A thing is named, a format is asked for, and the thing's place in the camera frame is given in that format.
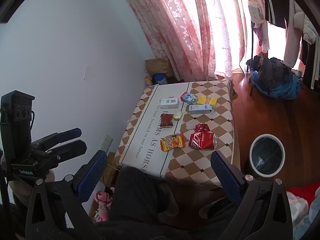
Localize crushed red cola can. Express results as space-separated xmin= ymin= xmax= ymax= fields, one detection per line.
xmin=189 ymin=132 xmax=217 ymax=150

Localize red wrapper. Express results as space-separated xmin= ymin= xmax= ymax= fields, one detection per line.
xmin=194 ymin=123 xmax=210 ymax=133

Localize orange snack wrapper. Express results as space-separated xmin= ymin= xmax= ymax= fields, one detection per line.
xmin=160 ymin=133 xmax=185 ymax=152

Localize white tissue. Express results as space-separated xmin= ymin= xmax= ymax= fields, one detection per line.
xmin=185 ymin=122 xmax=195 ymax=131

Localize white medicine box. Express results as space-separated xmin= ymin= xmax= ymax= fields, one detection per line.
xmin=159 ymin=98 xmax=180 ymax=109

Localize white grey long box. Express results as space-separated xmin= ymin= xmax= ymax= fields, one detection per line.
xmin=189 ymin=105 xmax=214 ymax=115

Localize yellow box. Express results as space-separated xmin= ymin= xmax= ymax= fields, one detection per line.
xmin=197 ymin=96 xmax=217 ymax=107

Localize blue white milk carton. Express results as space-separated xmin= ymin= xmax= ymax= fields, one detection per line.
xmin=180 ymin=92 xmax=198 ymax=105

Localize white round trash bin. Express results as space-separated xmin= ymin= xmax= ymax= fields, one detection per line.
xmin=249 ymin=134 xmax=285 ymax=178

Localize pink checkered pillow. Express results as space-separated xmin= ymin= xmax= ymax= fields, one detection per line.
xmin=286 ymin=191 xmax=309 ymax=227

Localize light blue quilt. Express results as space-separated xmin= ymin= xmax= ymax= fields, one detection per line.
xmin=293 ymin=188 xmax=320 ymax=239

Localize red blanket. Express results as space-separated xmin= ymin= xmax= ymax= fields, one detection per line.
xmin=287 ymin=180 xmax=320 ymax=206

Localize pink plush toy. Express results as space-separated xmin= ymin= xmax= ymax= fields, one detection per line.
xmin=94 ymin=187 xmax=114 ymax=222

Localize black fuzzy trouser leg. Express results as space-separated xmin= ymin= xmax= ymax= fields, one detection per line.
xmin=95 ymin=167 xmax=239 ymax=239

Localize orange bottle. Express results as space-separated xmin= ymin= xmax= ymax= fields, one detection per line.
xmin=145 ymin=76 xmax=153 ymax=87

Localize checkered tablecloth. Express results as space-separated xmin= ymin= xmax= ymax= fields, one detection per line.
xmin=114 ymin=79 xmax=240 ymax=188

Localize blue lid jar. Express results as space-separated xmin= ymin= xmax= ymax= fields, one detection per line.
xmin=154 ymin=73 xmax=168 ymax=85

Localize brown paper bag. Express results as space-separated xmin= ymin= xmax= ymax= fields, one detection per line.
xmin=145 ymin=57 xmax=175 ymax=77

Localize blue clothes pile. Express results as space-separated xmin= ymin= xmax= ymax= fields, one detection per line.
xmin=246 ymin=53 xmax=302 ymax=100

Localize pink floral curtain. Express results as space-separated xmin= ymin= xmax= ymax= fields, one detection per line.
xmin=126 ymin=0 xmax=247 ymax=82

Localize hanging clothes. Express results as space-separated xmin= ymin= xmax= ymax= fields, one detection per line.
xmin=248 ymin=0 xmax=319 ymax=91

